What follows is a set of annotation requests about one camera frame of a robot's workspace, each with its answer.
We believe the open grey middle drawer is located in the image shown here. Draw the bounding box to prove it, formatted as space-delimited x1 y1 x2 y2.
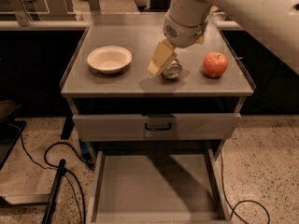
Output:
86 151 233 224

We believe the grey metal drawer cabinet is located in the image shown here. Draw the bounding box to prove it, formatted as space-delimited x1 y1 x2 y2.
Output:
59 12 256 224

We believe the black drawer handle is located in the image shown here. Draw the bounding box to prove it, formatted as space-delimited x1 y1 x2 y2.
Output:
144 122 172 132

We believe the red apple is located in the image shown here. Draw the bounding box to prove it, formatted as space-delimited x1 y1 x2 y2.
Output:
202 52 228 78

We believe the black floor cable right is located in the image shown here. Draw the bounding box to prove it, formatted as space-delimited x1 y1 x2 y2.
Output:
220 151 271 224

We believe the dark device at left edge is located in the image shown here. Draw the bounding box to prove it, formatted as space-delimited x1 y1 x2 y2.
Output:
0 100 26 170

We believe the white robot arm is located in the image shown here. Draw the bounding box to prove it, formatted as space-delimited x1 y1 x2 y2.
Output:
148 0 299 77

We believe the black bar on floor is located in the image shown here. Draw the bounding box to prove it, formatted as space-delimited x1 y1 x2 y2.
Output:
42 159 65 224

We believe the grey top drawer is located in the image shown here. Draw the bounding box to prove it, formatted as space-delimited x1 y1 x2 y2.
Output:
73 113 241 142

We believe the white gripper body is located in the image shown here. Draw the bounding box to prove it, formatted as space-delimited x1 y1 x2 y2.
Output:
164 11 208 49

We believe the white horizontal rail pipe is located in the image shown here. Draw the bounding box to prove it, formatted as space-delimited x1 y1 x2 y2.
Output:
0 20 244 32

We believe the white paper bowl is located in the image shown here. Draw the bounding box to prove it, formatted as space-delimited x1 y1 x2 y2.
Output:
87 46 132 74

